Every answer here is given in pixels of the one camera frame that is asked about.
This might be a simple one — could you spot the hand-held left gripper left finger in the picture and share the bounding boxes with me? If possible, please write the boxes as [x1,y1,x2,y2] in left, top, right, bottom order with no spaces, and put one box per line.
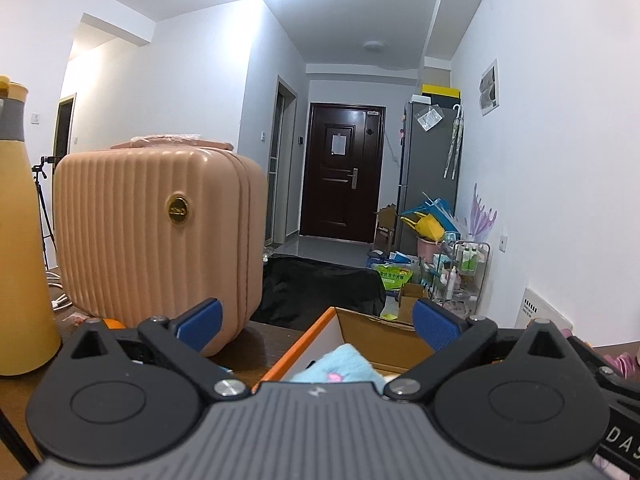
[64,298,251,403]

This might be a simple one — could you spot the blue folded bags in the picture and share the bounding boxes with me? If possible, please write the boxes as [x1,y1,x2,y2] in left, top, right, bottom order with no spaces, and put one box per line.
[402,192,458,233]

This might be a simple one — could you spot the yellow bag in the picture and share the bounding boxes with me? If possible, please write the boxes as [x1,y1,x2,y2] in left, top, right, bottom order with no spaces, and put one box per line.
[400,212,443,241]

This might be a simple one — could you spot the grey framed glass door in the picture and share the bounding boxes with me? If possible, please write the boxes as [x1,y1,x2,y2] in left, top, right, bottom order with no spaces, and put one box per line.
[265,76,298,248]

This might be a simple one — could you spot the black tripod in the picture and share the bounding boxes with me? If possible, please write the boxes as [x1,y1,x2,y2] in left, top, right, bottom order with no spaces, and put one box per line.
[31,156,58,271]

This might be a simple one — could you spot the metal trolley rack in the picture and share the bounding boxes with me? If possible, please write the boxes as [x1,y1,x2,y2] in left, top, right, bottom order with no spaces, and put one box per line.
[432,240,491,313]

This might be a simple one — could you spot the green printed bag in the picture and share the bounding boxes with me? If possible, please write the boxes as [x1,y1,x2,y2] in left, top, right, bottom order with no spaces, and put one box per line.
[375,262,413,293]

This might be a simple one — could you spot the light blue plush toy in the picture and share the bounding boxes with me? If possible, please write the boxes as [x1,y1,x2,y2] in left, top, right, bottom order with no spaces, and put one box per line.
[290,342,388,396]

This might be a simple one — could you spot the pink ribbed suitcase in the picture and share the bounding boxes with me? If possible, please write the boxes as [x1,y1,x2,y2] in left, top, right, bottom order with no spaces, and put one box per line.
[52,147,268,358]

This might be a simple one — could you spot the clear plastic bag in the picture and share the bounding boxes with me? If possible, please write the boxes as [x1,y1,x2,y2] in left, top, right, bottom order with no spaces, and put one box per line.
[416,105,445,132]

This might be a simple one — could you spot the white cable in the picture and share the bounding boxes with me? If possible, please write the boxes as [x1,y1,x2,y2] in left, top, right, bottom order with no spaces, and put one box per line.
[47,272,73,313]

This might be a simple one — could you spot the cardboard box with orange rim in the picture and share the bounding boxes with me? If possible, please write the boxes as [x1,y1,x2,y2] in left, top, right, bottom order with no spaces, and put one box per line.
[252,306,436,393]

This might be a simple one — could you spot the purple wall sticker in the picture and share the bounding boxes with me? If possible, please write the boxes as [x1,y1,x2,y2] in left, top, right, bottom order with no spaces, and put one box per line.
[465,182,498,241]

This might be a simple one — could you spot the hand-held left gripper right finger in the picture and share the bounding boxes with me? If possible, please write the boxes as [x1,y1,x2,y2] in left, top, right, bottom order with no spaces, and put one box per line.
[382,297,581,403]

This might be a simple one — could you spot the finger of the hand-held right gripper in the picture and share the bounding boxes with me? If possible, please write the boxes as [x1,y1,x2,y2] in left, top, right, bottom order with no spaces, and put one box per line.
[567,335,640,403]

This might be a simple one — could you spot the yellow bottle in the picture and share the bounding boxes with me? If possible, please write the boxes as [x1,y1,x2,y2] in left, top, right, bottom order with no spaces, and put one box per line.
[0,76,62,377]

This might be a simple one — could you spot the pink bin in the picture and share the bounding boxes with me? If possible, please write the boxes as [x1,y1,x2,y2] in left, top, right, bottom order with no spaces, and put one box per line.
[417,237,441,263]

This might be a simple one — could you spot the black bag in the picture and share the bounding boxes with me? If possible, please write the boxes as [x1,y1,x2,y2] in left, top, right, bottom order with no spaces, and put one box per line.
[250,254,387,331]

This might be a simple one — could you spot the yellow and black box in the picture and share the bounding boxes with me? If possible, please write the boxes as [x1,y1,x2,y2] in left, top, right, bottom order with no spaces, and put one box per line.
[421,84,463,103]

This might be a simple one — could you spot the grey refrigerator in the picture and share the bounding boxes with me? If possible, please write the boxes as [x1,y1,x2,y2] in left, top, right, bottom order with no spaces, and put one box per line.
[397,95,463,261]

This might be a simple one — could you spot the dark brown entrance door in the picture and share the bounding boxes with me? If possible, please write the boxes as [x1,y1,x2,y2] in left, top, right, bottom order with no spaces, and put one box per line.
[300,102,387,245]

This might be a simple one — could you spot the white flat board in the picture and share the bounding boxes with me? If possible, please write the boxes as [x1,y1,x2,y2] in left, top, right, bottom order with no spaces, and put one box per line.
[517,287,576,333]

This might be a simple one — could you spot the white folded umbrella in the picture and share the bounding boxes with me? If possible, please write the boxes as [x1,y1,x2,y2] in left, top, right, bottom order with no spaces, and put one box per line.
[444,104,465,181]

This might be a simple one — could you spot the brown cardboard box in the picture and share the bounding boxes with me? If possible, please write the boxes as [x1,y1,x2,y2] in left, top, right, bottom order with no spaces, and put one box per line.
[375,204,398,253]

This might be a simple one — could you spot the small open cardboard box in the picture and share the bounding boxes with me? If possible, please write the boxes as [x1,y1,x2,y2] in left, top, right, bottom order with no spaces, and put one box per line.
[397,282,428,318]

